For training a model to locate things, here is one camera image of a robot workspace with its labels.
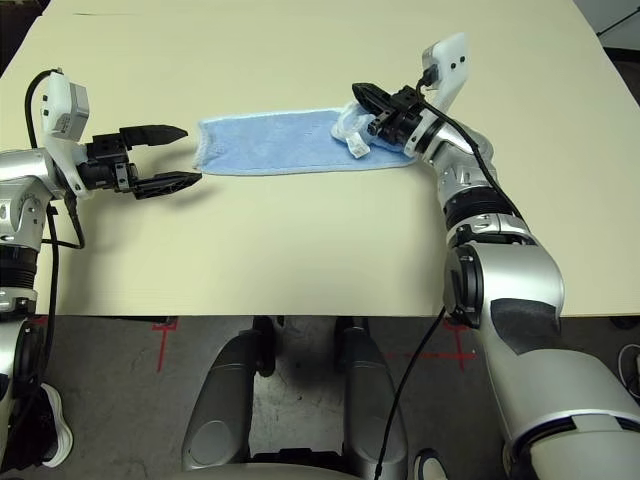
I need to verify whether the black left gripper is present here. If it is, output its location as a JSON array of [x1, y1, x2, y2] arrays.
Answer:
[[77, 124, 204, 202]]

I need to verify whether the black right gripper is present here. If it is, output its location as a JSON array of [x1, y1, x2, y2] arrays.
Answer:
[[351, 82, 436, 151]]

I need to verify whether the light blue towel white trim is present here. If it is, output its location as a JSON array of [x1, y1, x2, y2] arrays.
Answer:
[[192, 102, 416, 177]]

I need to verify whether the red tape floor mark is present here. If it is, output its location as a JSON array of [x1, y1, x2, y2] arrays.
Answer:
[[152, 319, 180, 371]]

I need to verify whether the black foam floor mat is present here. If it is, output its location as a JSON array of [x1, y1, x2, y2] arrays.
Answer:
[[0, 0, 44, 69]]

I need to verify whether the black stand bar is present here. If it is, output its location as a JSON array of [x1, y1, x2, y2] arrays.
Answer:
[[597, 4, 640, 36]]

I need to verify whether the black sneaker white sole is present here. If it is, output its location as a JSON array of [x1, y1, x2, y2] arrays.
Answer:
[[39, 383, 75, 469]]

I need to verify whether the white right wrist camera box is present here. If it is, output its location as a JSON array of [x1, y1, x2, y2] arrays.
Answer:
[[419, 32, 474, 119]]

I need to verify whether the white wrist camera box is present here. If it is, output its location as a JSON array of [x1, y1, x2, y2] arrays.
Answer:
[[419, 32, 474, 119], [37, 69, 94, 201]]

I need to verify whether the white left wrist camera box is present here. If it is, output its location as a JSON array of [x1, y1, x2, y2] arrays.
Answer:
[[37, 69, 94, 201]]

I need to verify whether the black left camera cable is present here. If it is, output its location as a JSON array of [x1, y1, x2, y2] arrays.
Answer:
[[24, 68, 86, 451]]

